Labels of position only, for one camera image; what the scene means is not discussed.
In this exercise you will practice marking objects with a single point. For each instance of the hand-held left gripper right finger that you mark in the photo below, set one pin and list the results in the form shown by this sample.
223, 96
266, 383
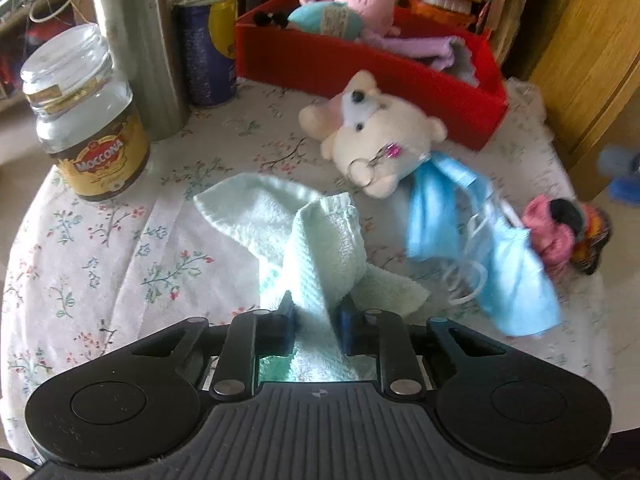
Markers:
349, 327

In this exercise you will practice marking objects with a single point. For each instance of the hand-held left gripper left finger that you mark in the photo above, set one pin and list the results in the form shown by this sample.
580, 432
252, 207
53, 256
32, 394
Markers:
286, 325

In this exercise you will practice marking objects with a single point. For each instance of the pale green towel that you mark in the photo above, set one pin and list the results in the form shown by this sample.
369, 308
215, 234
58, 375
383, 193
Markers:
310, 250

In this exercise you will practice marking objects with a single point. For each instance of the blue face mask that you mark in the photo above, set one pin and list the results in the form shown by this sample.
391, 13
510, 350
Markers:
435, 210
520, 280

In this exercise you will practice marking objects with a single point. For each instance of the cream bear plush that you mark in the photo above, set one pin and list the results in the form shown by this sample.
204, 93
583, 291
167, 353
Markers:
380, 130

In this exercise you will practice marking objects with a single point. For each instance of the pink and black hair scrunchies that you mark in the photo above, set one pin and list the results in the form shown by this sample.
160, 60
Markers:
545, 230

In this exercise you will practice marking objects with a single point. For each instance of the red cardboard box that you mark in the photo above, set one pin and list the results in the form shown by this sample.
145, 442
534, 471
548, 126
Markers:
400, 85

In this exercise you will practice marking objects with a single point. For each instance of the purple cloth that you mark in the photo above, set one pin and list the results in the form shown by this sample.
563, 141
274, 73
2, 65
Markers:
410, 47

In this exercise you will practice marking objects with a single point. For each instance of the grey cloth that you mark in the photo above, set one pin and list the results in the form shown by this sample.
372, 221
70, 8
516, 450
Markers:
462, 60

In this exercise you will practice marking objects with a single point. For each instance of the teal doll plush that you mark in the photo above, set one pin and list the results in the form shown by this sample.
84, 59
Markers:
310, 17

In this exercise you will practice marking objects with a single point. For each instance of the blue yellow drink can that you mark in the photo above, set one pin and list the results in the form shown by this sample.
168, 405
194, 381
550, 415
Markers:
200, 55

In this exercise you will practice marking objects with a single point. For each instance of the glass coffee jar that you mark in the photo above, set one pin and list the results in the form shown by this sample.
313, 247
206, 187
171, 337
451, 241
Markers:
85, 125

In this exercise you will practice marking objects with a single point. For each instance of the stainless steel thermos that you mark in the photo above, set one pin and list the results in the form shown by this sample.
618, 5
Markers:
140, 60

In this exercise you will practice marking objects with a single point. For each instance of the blue blurred object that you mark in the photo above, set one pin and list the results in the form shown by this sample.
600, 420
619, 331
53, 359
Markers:
622, 180

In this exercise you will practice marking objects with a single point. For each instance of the orange plastic basket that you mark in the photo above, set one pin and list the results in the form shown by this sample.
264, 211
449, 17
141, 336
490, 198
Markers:
440, 7

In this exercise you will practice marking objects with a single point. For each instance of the wooden cabinet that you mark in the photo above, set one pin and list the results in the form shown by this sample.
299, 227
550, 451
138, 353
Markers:
590, 60

